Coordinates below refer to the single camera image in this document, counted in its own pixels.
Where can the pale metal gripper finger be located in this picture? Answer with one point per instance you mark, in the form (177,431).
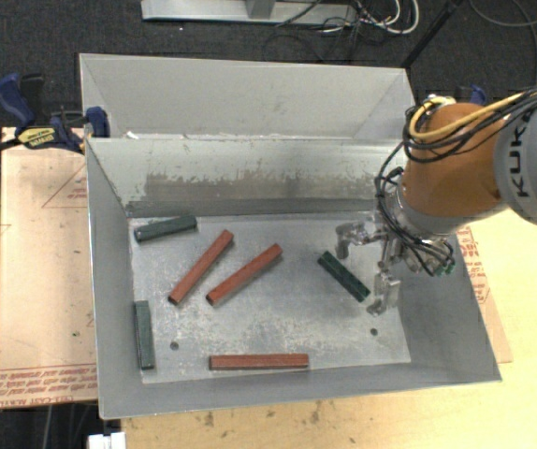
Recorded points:
(350,233)
(384,293)

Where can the dark green flat block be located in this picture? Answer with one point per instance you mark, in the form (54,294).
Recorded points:
(165,228)
(144,335)
(343,276)

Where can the grey metal bin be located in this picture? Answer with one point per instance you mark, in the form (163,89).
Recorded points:
(273,316)

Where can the red-brown flat block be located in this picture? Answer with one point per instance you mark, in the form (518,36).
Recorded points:
(259,362)
(244,275)
(201,267)

